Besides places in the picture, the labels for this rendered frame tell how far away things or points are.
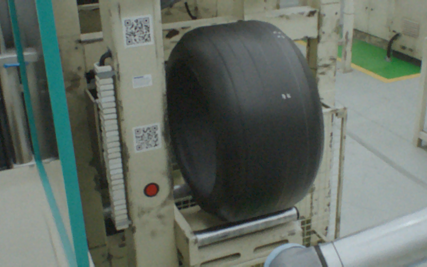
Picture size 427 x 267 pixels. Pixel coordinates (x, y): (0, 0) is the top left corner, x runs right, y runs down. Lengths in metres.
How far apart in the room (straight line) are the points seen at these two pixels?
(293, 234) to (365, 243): 0.83
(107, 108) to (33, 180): 0.31
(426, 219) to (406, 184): 2.94
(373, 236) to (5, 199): 0.73
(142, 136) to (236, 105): 0.28
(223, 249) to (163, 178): 0.28
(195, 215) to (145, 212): 0.36
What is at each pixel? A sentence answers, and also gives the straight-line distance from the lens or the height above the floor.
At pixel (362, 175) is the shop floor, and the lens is 4.01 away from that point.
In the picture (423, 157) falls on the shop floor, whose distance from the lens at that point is 4.35.
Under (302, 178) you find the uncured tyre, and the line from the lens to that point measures 1.61.
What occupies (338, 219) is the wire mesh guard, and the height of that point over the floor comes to 0.48.
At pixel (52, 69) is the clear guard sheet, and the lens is 0.76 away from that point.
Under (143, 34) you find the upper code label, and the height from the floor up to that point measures 1.50.
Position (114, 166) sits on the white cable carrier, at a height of 1.15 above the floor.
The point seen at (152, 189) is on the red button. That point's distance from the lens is 1.65.
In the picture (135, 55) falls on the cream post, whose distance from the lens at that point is 1.50.
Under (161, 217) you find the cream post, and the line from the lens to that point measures 1.71.
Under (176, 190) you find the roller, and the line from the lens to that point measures 1.94.
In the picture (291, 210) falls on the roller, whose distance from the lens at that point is 1.81.
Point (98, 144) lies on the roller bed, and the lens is 1.99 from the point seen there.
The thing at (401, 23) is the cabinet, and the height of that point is 0.38.
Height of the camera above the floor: 1.87
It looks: 24 degrees down
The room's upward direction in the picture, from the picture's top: 2 degrees counter-clockwise
